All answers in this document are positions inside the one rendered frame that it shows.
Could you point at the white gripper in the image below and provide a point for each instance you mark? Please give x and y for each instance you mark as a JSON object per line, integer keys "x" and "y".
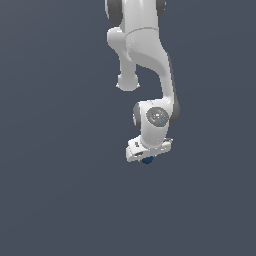
{"x": 135, "y": 152}

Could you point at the small blue ball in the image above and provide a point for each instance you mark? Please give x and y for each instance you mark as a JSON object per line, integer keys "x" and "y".
{"x": 147, "y": 160}

